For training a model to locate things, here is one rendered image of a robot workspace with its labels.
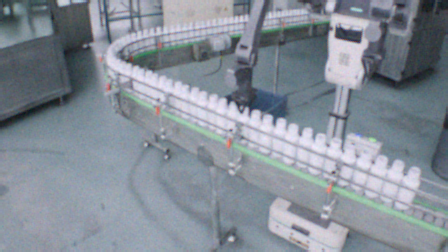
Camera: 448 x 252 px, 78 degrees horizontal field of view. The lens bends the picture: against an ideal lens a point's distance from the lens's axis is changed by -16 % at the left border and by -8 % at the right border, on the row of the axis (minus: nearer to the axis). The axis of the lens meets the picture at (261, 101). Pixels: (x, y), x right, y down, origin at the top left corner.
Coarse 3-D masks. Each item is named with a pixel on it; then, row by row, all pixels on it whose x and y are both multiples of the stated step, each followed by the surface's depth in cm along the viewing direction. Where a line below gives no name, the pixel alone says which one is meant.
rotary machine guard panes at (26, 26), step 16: (0, 0) 260; (16, 0) 274; (32, 0) 289; (0, 16) 265; (16, 16) 279; (32, 16) 294; (48, 16) 310; (0, 32) 270; (16, 32) 284; (32, 32) 299; (48, 32) 315
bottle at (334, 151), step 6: (336, 138) 115; (330, 144) 114; (336, 144) 112; (330, 150) 114; (336, 150) 113; (330, 156) 114; (336, 156) 113; (324, 162) 118; (330, 162) 115; (324, 168) 118; (330, 168) 116; (324, 174) 119
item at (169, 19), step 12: (168, 0) 495; (180, 0) 475; (192, 0) 489; (204, 0) 502; (216, 0) 516; (228, 0) 531; (168, 12) 506; (180, 12) 484; (192, 12) 496; (204, 12) 511; (216, 12) 525; (228, 12) 541; (168, 24) 518
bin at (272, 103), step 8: (224, 96) 189; (264, 96) 202; (272, 96) 198; (280, 96) 195; (240, 104) 207; (248, 104) 213; (256, 104) 208; (264, 104) 205; (272, 104) 201; (280, 104) 187; (272, 112) 181; (280, 112) 190
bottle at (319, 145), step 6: (318, 138) 115; (324, 138) 115; (312, 144) 118; (318, 144) 115; (324, 144) 116; (318, 150) 115; (324, 150) 115; (312, 156) 118; (318, 156) 116; (312, 162) 119; (318, 162) 118; (312, 168) 120
